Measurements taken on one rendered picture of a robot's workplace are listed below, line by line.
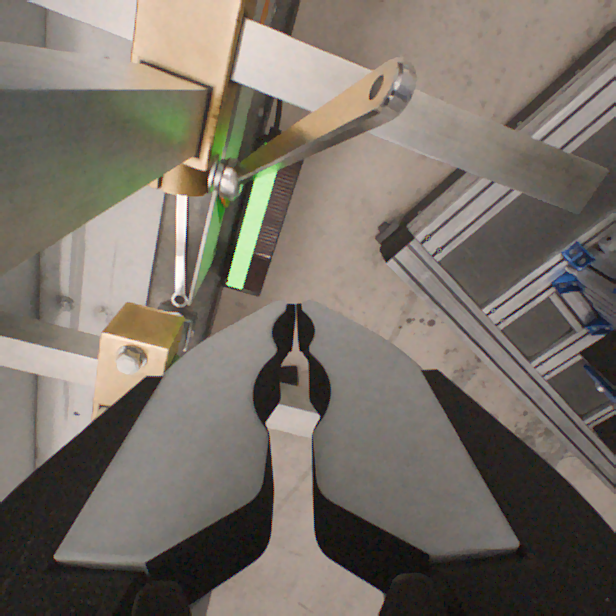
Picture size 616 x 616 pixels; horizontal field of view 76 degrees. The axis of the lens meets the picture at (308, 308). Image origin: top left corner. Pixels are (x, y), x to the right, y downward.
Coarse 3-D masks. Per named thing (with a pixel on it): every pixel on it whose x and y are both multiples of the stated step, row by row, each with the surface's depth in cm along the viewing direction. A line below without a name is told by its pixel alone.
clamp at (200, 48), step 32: (160, 0) 19; (192, 0) 19; (224, 0) 19; (256, 0) 23; (160, 32) 20; (192, 32) 20; (224, 32) 20; (160, 64) 21; (192, 64) 21; (224, 64) 21; (224, 96) 22; (224, 128) 25; (192, 160) 23; (192, 192) 24
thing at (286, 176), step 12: (288, 168) 39; (276, 180) 40; (288, 180) 40; (276, 192) 40; (288, 192) 40; (276, 204) 41; (276, 216) 42; (264, 228) 42; (276, 228) 42; (264, 240) 43; (264, 252) 43; (252, 264) 44; (264, 264) 44; (252, 276) 45; (252, 288) 46
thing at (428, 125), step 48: (48, 0) 20; (96, 0) 20; (240, 48) 21; (288, 48) 21; (288, 96) 22; (432, 96) 22; (432, 144) 24; (480, 144) 24; (528, 144) 24; (528, 192) 25; (576, 192) 25
